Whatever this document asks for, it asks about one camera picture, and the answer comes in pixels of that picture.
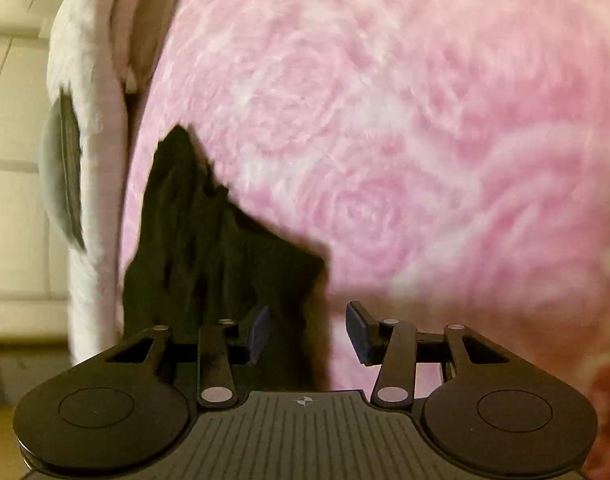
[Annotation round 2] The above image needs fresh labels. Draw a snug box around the black garment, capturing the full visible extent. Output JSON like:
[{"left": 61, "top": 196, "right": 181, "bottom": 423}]
[{"left": 122, "top": 125, "right": 332, "bottom": 392}]

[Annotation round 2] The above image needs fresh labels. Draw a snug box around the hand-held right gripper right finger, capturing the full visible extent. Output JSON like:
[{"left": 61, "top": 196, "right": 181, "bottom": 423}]
[{"left": 345, "top": 301, "right": 512, "bottom": 409}]

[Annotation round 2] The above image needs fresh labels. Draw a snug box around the white fluffy quilt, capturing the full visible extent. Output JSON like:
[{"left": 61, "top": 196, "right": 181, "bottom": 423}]
[{"left": 45, "top": 0, "right": 187, "bottom": 367}]

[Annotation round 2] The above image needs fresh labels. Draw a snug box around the grey pillow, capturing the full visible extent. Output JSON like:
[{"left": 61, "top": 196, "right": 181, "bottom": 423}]
[{"left": 38, "top": 90, "right": 88, "bottom": 254}]

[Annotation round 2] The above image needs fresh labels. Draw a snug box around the cream wardrobe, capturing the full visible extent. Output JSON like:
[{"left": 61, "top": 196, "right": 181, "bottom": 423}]
[{"left": 0, "top": 0, "right": 80, "bottom": 406}]

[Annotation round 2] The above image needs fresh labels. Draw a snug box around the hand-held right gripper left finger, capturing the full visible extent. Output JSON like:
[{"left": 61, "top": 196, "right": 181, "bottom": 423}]
[{"left": 105, "top": 305, "right": 271, "bottom": 408}]

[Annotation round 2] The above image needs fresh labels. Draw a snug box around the pink floral blanket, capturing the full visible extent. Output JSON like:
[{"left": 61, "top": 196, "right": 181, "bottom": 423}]
[{"left": 121, "top": 0, "right": 610, "bottom": 480}]

